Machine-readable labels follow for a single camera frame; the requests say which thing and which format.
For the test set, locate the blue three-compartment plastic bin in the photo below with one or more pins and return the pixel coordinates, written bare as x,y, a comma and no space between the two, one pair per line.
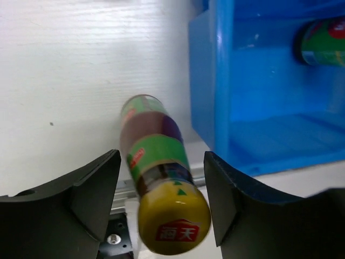
252,102

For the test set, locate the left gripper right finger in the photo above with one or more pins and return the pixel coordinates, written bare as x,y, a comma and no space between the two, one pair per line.
253,220

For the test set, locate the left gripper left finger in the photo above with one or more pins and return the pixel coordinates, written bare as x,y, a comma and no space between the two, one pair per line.
64,218

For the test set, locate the yellow-capped sauce bottle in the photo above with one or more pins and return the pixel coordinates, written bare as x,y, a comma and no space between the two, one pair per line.
173,215
321,42

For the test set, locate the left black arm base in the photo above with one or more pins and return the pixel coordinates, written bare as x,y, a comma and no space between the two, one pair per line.
117,243

